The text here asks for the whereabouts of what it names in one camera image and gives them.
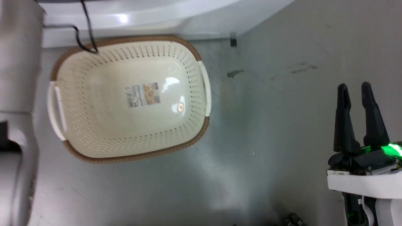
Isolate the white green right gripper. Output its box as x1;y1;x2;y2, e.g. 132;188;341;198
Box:
327;82;402;199

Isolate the white washing machine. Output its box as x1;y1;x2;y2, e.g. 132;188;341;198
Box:
35;0;296;48

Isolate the thin black cable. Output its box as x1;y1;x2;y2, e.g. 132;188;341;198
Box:
44;0;98;54

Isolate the paper label sticker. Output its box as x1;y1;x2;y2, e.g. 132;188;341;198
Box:
125;83;161;108

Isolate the cream perforated laundry basket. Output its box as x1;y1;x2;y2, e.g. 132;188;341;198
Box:
47;35;212;164

